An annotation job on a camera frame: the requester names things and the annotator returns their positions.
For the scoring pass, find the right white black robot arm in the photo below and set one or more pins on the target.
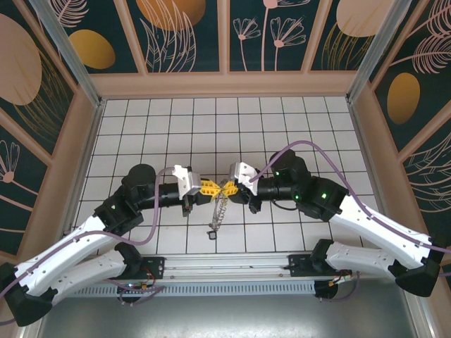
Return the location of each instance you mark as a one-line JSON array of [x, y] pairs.
[[380, 229]]

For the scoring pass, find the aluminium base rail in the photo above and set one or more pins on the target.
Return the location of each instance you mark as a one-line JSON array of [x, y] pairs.
[[225, 264]]

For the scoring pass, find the aluminium corner post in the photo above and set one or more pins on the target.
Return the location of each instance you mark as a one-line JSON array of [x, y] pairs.
[[70, 60], [373, 49]]

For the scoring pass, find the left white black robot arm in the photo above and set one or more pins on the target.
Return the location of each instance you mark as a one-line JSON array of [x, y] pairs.
[[63, 253]]

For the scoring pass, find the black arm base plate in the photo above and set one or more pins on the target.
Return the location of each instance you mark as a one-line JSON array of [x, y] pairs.
[[299, 264], [155, 264]]

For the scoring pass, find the grey metal sheet panel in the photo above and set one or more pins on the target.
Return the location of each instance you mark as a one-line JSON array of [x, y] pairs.
[[211, 317]]

